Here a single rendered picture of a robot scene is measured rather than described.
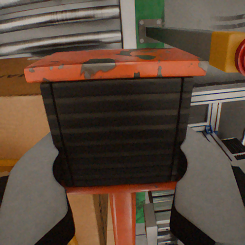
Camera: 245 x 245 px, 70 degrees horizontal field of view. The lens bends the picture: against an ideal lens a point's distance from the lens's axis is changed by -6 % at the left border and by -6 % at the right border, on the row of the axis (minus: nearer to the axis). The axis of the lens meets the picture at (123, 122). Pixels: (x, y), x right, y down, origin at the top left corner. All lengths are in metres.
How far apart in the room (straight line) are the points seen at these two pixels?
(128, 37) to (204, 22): 0.81
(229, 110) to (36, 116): 1.31
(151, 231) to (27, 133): 0.48
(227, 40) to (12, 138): 0.39
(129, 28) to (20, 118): 0.52
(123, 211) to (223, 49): 0.31
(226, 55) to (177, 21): 1.02
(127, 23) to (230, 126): 1.09
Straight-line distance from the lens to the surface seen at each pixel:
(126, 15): 0.72
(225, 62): 0.37
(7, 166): 0.34
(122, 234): 0.20
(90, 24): 0.83
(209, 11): 1.45
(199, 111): 1.34
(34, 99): 0.28
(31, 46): 0.83
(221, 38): 0.39
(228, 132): 1.54
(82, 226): 0.46
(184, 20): 1.39
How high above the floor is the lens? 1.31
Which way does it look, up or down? 61 degrees down
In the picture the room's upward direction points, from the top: 175 degrees clockwise
